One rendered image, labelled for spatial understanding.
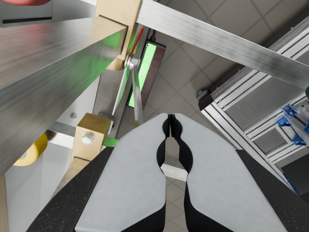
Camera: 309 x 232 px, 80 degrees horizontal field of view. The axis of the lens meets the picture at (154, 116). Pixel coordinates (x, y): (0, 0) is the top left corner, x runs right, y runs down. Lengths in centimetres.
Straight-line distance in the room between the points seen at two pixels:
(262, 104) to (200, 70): 39
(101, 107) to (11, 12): 25
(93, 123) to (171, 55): 87
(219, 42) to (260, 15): 96
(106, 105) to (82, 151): 17
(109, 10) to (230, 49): 16
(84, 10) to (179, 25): 32
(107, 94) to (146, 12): 27
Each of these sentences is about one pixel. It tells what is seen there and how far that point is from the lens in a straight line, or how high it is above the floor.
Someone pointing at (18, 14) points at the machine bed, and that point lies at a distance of 47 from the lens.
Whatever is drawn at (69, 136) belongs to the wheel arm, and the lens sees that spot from 38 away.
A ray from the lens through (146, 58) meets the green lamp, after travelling 44.
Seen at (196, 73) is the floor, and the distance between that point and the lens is 120.
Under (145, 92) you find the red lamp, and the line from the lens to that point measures 46.
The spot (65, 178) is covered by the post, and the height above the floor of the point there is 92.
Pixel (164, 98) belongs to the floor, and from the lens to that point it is 124.
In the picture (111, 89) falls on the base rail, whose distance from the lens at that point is 48.
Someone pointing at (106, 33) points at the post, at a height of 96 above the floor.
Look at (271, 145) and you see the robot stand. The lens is 135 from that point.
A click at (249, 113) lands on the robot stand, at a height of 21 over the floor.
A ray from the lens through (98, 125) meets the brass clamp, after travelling 35.
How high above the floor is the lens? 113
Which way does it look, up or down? 60 degrees down
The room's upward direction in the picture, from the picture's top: 175 degrees counter-clockwise
